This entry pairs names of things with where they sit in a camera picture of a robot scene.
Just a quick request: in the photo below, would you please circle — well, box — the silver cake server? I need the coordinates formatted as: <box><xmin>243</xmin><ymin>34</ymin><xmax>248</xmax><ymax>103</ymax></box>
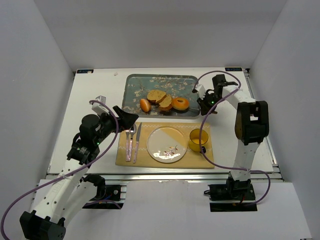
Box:
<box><xmin>188</xmin><ymin>106</ymin><xmax>201</xmax><ymax>112</ymax></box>

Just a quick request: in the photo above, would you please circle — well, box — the orange bagel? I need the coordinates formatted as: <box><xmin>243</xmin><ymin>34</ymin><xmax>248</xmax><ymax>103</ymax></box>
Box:
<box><xmin>171</xmin><ymin>97</ymin><xmax>190</xmax><ymax>111</ymax></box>

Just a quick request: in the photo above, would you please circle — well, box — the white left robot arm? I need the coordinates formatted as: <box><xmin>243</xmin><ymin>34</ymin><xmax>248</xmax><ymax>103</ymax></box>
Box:
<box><xmin>19</xmin><ymin>105</ymin><xmax>139</xmax><ymax>240</ymax></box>

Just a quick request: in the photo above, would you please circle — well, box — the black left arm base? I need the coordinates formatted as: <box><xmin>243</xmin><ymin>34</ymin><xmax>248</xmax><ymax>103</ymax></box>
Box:
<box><xmin>79</xmin><ymin>174</ymin><xmax>125</xmax><ymax>209</ymax></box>

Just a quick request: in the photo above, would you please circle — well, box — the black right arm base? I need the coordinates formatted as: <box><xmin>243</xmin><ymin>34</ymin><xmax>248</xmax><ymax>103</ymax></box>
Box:
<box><xmin>203</xmin><ymin>184</ymin><xmax>258</xmax><ymax>213</ymax></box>

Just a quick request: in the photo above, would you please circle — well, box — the round orange bread roll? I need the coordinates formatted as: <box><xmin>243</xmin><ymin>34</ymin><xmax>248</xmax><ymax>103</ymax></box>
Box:
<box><xmin>139</xmin><ymin>98</ymin><xmax>151</xmax><ymax>113</ymax></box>

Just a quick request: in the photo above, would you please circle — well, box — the large toasted bread slice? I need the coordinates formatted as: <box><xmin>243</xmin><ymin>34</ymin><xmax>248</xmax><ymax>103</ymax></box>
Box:
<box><xmin>146</xmin><ymin>89</ymin><xmax>167</xmax><ymax>105</ymax></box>

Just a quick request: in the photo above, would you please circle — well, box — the small toasted bread slice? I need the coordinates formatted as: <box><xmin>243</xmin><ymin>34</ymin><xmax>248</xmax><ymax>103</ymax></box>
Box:
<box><xmin>158</xmin><ymin>94</ymin><xmax>173</xmax><ymax>112</ymax></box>

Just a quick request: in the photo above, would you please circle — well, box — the yellow mug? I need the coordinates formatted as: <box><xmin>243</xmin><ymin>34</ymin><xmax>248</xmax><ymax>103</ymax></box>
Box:
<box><xmin>188</xmin><ymin>128</ymin><xmax>209</xmax><ymax>153</ymax></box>

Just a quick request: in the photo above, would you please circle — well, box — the blue label right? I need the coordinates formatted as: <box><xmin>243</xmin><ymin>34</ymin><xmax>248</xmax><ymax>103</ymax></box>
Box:
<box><xmin>224</xmin><ymin>67</ymin><xmax>243</xmax><ymax>72</ymax></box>

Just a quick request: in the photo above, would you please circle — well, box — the blue label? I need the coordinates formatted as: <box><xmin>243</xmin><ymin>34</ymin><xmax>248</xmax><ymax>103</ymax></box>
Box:
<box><xmin>76</xmin><ymin>69</ymin><xmax>94</xmax><ymax>74</ymax></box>
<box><xmin>224</xmin><ymin>67</ymin><xmax>243</xmax><ymax>72</ymax></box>

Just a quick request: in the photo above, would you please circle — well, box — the blue floral serving tray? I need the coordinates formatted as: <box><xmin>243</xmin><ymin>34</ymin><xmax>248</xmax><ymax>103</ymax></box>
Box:
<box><xmin>122</xmin><ymin>74</ymin><xmax>201</xmax><ymax>119</ymax></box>

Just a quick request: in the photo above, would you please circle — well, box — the white and yellow plate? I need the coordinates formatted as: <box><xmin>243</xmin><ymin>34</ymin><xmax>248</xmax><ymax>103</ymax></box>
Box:
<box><xmin>146</xmin><ymin>126</ymin><xmax>188</xmax><ymax>164</ymax></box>

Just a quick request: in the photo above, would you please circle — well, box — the yellow placemat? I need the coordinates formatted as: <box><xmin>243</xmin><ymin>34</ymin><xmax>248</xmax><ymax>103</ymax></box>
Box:
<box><xmin>115</xmin><ymin>122</ymin><xmax>214</xmax><ymax>169</ymax></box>

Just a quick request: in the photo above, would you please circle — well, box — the blue label left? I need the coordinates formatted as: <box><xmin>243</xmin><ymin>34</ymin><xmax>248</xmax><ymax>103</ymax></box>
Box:
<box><xmin>76</xmin><ymin>69</ymin><xmax>94</xmax><ymax>74</ymax></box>

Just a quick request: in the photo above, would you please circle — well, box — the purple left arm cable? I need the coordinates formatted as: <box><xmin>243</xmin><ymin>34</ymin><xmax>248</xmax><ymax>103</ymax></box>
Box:
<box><xmin>0</xmin><ymin>99</ymin><xmax>120</xmax><ymax>238</ymax></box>

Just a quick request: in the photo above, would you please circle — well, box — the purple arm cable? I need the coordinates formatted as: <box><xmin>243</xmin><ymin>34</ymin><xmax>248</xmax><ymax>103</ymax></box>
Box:
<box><xmin>191</xmin><ymin>70</ymin><xmax>271</xmax><ymax>206</ymax></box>
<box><xmin>0</xmin><ymin>99</ymin><xmax>120</xmax><ymax>238</ymax></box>

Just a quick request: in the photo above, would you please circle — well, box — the silver fork pink handle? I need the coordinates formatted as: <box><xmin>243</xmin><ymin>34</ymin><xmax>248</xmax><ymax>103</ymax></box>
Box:
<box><xmin>125</xmin><ymin>129</ymin><xmax>131</xmax><ymax>162</ymax></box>

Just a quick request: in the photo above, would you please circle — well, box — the silver spoon pink handle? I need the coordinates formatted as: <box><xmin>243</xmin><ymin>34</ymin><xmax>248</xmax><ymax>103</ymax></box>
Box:
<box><xmin>127</xmin><ymin>123</ymin><xmax>137</xmax><ymax>162</ymax></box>

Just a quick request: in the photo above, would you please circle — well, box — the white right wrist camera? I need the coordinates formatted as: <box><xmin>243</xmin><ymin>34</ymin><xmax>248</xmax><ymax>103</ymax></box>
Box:
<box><xmin>192</xmin><ymin>84</ymin><xmax>206</xmax><ymax>100</ymax></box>

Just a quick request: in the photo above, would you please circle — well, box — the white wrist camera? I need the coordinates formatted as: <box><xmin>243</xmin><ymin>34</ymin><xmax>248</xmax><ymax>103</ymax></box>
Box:
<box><xmin>89</xmin><ymin>95</ymin><xmax>108</xmax><ymax>116</ymax></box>
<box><xmin>192</xmin><ymin>84</ymin><xmax>206</xmax><ymax>100</ymax></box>

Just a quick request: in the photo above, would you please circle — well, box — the silver knife pink handle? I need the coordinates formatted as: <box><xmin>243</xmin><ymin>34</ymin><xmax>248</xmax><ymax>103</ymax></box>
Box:
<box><xmin>133</xmin><ymin>122</ymin><xmax>142</xmax><ymax>164</ymax></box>

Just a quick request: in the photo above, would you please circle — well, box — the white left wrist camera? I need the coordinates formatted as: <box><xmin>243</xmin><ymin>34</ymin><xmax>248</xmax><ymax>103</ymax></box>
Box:
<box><xmin>89</xmin><ymin>95</ymin><xmax>108</xmax><ymax>116</ymax></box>

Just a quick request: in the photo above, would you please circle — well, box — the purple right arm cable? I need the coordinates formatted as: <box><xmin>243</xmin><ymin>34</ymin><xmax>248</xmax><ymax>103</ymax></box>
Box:
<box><xmin>191</xmin><ymin>70</ymin><xmax>271</xmax><ymax>206</ymax></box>

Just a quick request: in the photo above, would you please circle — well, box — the aluminium table rail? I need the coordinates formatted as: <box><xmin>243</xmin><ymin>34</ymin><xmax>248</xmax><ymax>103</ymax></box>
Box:
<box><xmin>46</xmin><ymin>171</ymin><xmax>238</xmax><ymax>182</ymax></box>

